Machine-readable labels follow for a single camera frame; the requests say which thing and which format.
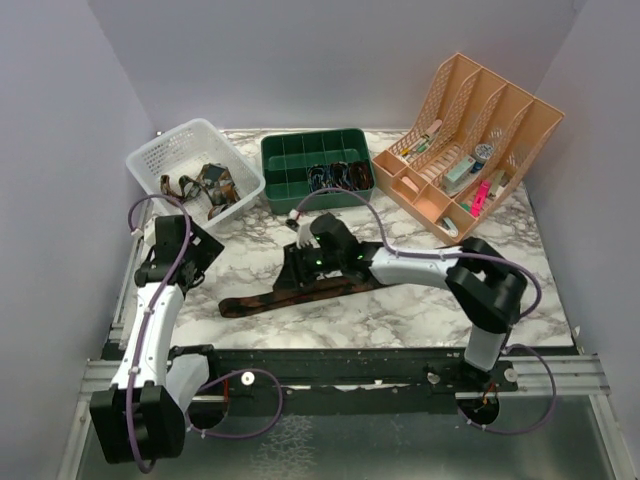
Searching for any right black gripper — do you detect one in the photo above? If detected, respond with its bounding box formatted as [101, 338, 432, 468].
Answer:
[273, 239, 344, 291]

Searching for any brown red patterned tie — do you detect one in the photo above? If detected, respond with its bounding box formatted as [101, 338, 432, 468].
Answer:
[218, 241, 401, 319]

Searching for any white plastic basket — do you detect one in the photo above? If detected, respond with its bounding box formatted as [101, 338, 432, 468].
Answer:
[126, 118, 266, 233]

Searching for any green compartment tray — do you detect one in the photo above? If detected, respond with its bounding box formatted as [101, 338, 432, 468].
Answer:
[260, 128, 376, 215]

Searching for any peach desk organizer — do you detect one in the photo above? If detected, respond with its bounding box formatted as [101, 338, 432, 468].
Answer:
[373, 53, 564, 245]

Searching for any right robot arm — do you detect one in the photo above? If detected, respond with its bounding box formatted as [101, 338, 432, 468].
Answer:
[282, 210, 527, 391]

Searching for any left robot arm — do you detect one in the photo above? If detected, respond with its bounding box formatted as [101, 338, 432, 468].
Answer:
[89, 215, 224, 473]

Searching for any brown ties pile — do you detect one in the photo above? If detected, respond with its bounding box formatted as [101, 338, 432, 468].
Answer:
[159, 163, 240, 220]

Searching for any blue rolled tie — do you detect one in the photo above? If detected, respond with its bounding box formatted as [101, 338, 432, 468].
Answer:
[308, 165, 332, 192]

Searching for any dark orange rolled tie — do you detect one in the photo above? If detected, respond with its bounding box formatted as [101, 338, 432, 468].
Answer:
[327, 162, 352, 190]

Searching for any brown rolled tie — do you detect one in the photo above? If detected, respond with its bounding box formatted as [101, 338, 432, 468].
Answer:
[348, 161, 374, 191]

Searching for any pink eraser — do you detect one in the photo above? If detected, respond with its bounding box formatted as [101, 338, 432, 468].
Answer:
[401, 176, 420, 193]

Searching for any white small stapler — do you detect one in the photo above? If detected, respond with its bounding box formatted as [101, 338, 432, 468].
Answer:
[439, 216, 459, 238]

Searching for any teal white box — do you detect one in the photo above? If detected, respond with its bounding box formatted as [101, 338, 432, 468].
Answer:
[441, 155, 475, 191]

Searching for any pink highlighter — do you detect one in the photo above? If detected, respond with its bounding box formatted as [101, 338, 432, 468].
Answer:
[470, 180, 491, 217]

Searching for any round tape tin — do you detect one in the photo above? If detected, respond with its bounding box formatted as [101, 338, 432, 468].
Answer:
[471, 143, 494, 173]

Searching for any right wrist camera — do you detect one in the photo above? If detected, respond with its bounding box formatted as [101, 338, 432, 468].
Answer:
[285, 209, 316, 249]

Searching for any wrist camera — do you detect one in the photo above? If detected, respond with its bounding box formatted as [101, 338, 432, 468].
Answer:
[285, 209, 316, 249]
[131, 217, 156, 247]

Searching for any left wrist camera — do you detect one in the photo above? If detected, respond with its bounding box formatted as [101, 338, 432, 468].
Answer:
[131, 217, 156, 247]

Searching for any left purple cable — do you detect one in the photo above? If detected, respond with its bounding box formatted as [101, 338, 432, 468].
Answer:
[121, 194, 195, 474]

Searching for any purple cable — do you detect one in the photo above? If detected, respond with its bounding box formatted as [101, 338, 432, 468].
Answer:
[121, 194, 195, 474]
[292, 187, 558, 435]

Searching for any black mounting rail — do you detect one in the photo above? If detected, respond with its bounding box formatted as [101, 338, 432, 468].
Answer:
[169, 345, 518, 417]

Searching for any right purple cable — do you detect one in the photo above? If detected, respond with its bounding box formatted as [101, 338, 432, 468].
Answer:
[292, 187, 558, 435]

